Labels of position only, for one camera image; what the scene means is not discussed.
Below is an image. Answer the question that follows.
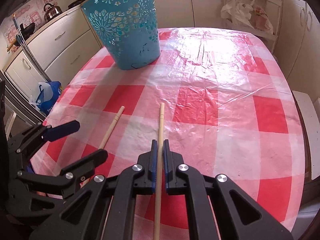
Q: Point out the teal perforated plastic basket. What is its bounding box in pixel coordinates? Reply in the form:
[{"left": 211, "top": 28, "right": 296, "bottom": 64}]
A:
[{"left": 81, "top": 0, "right": 161, "bottom": 70}]

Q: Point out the black wok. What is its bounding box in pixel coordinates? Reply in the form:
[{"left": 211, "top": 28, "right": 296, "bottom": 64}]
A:
[{"left": 20, "top": 22, "right": 35, "bottom": 40}]

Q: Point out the copper kettle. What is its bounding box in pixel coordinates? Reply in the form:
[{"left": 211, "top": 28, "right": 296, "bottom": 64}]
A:
[{"left": 43, "top": 3, "right": 62, "bottom": 23}]

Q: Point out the blue mop handle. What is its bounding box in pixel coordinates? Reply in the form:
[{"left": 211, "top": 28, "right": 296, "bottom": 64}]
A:
[{"left": 12, "top": 14, "right": 52, "bottom": 82}]

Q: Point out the wooden chopstick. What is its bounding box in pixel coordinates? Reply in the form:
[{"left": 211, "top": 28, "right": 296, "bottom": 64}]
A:
[
  {"left": 153, "top": 102, "right": 165, "bottom": 240},
  {"left": 99, "top": 106, "right": 125, "bottom": 149}
]

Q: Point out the blue white plastic bag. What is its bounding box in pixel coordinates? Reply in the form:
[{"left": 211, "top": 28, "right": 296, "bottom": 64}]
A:
[{"left": 29, "top": 81, "right": 62, "bottom": 115}]

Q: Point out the white stool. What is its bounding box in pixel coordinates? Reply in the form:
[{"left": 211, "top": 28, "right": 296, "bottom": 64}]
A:
[{"left": 292, "top": 90, "right": 319, "bottom": 180}]

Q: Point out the white rolling storage cart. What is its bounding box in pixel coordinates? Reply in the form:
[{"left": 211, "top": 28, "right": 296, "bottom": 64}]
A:
[{"left": 220, "top": 0, "right": 283, "bottom": 52}]

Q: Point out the red white checkered tablecloth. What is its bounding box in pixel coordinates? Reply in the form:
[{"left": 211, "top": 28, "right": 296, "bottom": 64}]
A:
[{"left": 31, "top": 28, "right": 305, "bottom": 230}]

